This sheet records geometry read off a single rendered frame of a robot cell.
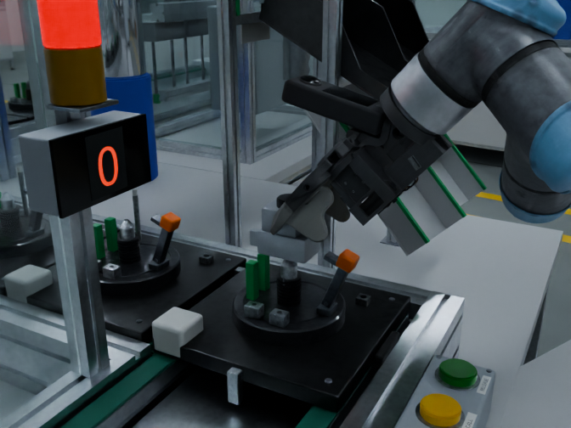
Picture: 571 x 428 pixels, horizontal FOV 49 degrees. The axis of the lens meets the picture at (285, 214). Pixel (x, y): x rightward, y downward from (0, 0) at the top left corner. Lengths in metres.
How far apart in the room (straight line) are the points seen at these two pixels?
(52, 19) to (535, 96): 0.40
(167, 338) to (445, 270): 0.61
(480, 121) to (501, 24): 4.32
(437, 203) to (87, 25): 0.63
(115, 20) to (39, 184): 1.03
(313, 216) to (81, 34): 0.30
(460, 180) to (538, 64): 0.62
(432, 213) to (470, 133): 3.92
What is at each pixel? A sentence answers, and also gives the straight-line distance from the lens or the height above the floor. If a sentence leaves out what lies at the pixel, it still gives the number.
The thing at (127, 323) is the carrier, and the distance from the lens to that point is 0.80.
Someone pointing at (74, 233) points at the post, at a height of 1.13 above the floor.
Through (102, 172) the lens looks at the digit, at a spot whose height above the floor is 1.20.
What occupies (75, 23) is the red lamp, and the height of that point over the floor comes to 1.33.
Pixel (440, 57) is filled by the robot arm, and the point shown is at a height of 1.30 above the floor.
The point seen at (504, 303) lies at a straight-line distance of 1.11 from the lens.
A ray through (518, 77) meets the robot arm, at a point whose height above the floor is 1.29.
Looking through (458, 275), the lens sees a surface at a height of 0.86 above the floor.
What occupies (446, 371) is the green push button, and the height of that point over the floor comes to 0.97.
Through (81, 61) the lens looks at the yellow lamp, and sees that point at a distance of 0.59.
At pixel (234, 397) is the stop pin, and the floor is 0.93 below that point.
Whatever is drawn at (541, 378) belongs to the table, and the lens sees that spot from 0.94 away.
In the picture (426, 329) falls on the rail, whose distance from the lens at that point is 0.82.
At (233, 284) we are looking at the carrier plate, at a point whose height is 0.97.
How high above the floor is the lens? 1.37
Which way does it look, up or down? 21 degrees down
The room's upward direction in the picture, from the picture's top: straight up
